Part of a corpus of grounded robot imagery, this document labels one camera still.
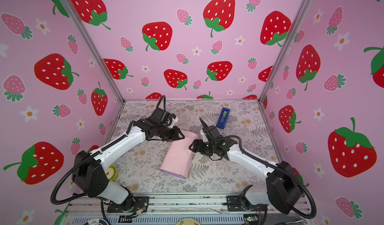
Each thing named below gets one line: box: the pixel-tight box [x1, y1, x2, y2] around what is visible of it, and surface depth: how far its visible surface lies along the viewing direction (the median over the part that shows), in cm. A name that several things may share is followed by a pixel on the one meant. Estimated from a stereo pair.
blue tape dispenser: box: [216, 107, 231, 130], surface depth 106 cm
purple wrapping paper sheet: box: [159, 129, 199, 179], surface depth 84 cm
